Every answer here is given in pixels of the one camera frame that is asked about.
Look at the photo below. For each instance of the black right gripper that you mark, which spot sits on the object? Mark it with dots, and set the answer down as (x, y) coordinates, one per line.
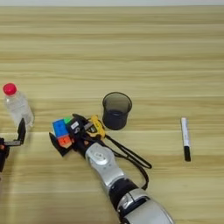
(81, 141)

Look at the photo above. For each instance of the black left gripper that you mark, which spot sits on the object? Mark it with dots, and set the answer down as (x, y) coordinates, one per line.
(3, 154)

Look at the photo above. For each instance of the colourful puzzle cube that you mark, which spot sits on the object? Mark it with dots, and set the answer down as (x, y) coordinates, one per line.
(60, 128)

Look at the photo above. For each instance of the clear bottle with red cap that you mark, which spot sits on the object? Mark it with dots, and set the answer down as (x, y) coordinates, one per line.
(19, 110)

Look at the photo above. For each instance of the yellow black tape measure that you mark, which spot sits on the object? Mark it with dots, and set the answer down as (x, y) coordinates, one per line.
(99, 128)

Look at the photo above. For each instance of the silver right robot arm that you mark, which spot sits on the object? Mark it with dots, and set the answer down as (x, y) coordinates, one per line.
(116, 175)

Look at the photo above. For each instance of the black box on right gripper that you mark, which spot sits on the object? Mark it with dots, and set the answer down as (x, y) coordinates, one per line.
(75, 125)

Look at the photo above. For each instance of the black mesh cup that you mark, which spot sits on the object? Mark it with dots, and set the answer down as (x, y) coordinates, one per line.
(116, 112)

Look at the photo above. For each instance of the white marker with black cap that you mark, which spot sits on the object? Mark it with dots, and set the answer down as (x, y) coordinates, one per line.
(185, 137)

